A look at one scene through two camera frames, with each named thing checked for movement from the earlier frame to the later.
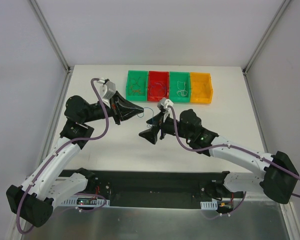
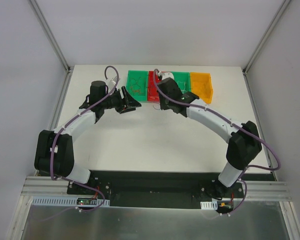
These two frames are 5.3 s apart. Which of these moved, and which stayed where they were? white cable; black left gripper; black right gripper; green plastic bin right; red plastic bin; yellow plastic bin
Moved: black left gripper; black right gripper
Stayed: white cable; yellow plastic bin; red plastic bin; green plastic bin right
